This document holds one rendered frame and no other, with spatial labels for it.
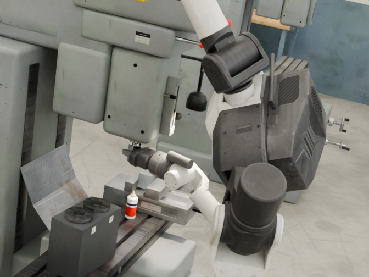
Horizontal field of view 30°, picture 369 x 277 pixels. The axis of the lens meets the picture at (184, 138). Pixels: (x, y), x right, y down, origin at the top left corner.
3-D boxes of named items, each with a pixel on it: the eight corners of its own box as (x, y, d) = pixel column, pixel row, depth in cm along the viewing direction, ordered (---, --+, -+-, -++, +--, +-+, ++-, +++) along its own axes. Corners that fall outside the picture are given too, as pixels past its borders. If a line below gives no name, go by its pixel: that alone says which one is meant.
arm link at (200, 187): (183, 167, 243) (207, 196, 239) (166, 176, 237) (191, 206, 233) (191, 156, 239) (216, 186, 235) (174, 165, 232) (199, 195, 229)
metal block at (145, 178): (154, 185, 273) (156, 171, 271) (149, 190, 268) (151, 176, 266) (142, 181, 274) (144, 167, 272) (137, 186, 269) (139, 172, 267)
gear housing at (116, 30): (195, 49, 243) (200, 21, 240) (169, 60, 221) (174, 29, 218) (111, 28, 253) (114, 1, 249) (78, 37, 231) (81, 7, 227)
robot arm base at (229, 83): (277, 75, 190) (251, 69, 199) (263, 33, 184) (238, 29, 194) (235, 101, 184) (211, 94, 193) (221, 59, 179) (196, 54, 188)
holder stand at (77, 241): (115, 256, 232) (122, 203, 226) (76, 283, 214) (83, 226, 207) (85, 244, 237) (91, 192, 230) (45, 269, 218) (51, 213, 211)
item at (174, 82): (173, 133, 243) (183, 76, 236) (169, 136, 240) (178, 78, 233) (163, 130, 245) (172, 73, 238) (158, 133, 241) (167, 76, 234)
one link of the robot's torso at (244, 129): (334, 212, 191) (331, 115, 213) (300, 138, 168) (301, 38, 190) (233, 225, 202) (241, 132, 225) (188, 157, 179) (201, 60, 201)
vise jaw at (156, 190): (172, 187, 276) (173, 178, 274) (158, 201, 262) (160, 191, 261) (158, 183, 277) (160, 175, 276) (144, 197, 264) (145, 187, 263)
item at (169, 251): (193, 267, 273) (197, 241, 269) (158, 310, 242) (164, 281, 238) (82, 230, 288) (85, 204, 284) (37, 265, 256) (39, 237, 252)
